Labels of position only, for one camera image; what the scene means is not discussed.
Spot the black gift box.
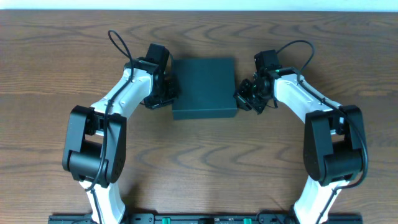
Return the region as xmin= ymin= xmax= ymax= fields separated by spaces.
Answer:
xmin=172 ymin=58 xmax=238 ymax=120

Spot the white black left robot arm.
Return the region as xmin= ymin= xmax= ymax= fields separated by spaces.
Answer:
xmin=61 ymin=44 xmax=177 ymax=223

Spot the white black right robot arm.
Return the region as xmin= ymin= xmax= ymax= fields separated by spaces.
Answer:
xmin=234 ymin=50 xmax=368 ymax=223

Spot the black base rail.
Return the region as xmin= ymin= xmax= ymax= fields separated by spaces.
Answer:
xmin=47 ymin=213 xmax=364 ymax=224

